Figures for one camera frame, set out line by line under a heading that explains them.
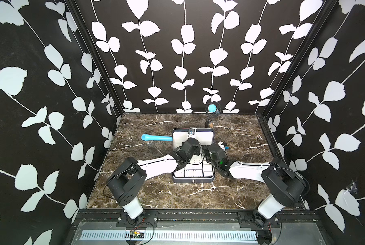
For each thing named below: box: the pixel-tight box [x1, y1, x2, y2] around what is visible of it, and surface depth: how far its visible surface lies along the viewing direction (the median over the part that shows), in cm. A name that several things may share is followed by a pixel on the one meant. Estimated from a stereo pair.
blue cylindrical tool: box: [140, 134, 173, 141], surface depth 107 cm
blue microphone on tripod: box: [204, 102, 222, 129], surface depth 90 cm
